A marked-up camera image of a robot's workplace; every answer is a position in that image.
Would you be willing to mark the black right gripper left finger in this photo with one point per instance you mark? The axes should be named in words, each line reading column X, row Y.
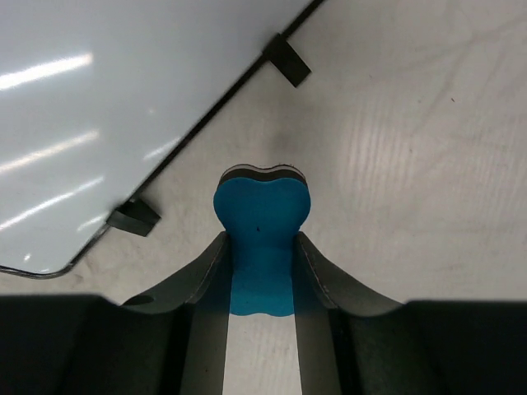
column 170, row 339

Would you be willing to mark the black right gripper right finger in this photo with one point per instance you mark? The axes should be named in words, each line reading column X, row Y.
column 354, row 340

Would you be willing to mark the blue bone-shaped whiteboard eraser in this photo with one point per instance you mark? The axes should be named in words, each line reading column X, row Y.
column 262, row 211

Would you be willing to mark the white whiteboard with black frame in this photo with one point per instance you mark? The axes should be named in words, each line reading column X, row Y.
column 96, row 94

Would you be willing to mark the black whiteboard foot clip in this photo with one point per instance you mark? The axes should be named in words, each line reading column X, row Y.
column 286, row 60
column 135, row 217

